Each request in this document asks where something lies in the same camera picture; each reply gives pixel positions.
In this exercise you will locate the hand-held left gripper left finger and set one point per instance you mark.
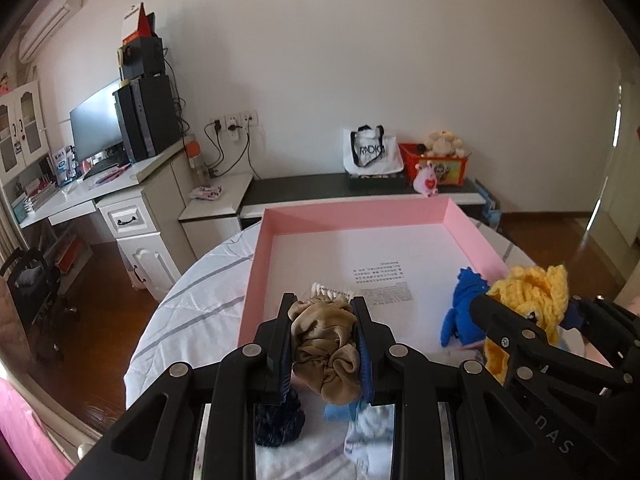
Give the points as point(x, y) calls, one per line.
point(282, 355)

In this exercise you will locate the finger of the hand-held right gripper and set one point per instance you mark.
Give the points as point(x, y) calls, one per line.
point(610, 325)
point(500, 320)

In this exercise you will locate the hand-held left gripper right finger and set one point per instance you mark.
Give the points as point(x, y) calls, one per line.
point(361, 355)

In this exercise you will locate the blue knitted toy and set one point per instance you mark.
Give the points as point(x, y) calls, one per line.
point(465, 310)

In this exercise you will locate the beige scrunchie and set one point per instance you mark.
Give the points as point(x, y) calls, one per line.
point(322, 345)

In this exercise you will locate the yellow knitted toy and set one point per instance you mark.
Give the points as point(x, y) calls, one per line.
point(530, 290)

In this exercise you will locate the light blue fleece cloth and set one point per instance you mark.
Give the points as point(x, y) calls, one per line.
point(340, 412)

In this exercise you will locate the dark blue scrunchie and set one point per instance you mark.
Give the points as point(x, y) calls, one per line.
point(277, 420)

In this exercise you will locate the pale printed baby cloth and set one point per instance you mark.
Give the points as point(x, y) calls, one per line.
point(370, 435)

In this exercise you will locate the pink cardboard box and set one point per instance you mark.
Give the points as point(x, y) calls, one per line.
point(350, 245)

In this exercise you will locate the white striped quilted table cover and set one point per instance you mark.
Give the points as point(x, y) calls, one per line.
point(200, 300)

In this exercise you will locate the blue boxes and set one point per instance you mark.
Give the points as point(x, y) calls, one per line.
point(487, 205)

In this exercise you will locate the pink plush toy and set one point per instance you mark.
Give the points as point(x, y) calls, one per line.
point(427, 180)

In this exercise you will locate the red toy box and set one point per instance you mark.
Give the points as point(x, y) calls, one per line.
point(450, 170)

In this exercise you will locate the white low cabinet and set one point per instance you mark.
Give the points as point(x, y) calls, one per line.
point(215, 210)

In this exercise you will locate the black low cabinet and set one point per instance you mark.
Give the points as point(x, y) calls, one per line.
point(310, 187)

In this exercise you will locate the small printed pouch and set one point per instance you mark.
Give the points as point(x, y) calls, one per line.
point(205, 193)

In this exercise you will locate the beige plush toy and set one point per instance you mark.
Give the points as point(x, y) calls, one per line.
point(447, 142)

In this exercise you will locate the white desk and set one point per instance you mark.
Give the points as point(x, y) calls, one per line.
point(145, 220)

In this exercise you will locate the white tote bag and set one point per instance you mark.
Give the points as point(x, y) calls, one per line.
point(372, 152)

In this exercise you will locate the orange capped bottle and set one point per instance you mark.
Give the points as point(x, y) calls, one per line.
point(195, 157)

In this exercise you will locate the pink booklet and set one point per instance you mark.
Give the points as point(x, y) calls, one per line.
point(107, 176)

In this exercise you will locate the black office chair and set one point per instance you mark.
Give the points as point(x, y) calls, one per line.
point(35, 300)

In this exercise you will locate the black keyboard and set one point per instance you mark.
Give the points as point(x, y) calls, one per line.
point(105, 167)

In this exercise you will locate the bright pink blanket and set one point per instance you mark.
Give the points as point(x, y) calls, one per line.
point(25, 435)

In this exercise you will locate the black computer tower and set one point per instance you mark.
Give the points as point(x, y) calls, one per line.
point(150, 115)

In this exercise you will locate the blue printed packages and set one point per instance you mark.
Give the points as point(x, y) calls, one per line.
point(62, 165)

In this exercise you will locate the stack of books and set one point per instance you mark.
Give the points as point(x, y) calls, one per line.
point(35, 200)

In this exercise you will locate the black computer monitor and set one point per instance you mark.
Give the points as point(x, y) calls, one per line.
point(95, 120)

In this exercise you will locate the black speaker box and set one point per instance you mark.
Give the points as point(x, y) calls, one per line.
point(145, 57)

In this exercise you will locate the white hutch cabinet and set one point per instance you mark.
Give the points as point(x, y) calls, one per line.
point(25, 125)

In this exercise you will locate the red and white carton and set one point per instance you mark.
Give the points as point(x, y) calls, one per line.
point(135, 22)

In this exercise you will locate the small pink doll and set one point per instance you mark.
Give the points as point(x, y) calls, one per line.
point(4, 84)

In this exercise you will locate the white air conditioner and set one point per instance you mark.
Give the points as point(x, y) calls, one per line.
point(50, 22)

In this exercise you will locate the white wall socket strip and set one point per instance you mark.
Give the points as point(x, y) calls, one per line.
point(237, 119)

